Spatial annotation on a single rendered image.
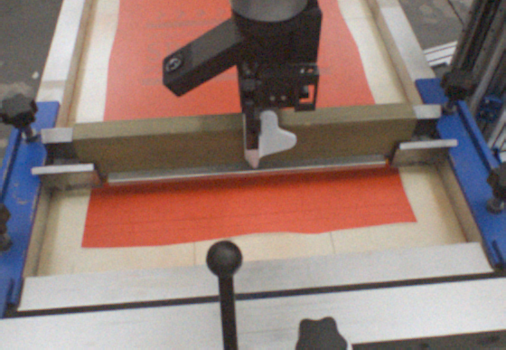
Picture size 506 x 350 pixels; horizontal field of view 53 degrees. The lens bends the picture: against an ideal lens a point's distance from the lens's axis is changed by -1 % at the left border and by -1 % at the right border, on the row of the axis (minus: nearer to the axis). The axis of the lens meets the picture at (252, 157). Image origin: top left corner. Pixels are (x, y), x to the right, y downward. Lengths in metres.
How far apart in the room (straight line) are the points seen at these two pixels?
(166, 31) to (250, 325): 0.59
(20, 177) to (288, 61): 0.36
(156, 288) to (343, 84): 0.44
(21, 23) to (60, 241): 2.26
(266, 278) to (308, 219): 0.12
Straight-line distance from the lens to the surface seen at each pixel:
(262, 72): 0.52
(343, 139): 0.63
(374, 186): 0.69
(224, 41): 0.52
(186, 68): 0.53
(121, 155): 0.63
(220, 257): 0.37
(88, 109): 0.80
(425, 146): 0.65
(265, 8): 0.47
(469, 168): 0.68
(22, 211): 0.65
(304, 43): 0.52
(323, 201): 0.66
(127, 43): 0.91
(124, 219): 0.66
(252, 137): 0.55
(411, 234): 0.66
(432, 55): 2.15
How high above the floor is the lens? 1.49
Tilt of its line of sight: 50 degrees down
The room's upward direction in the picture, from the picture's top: straight up
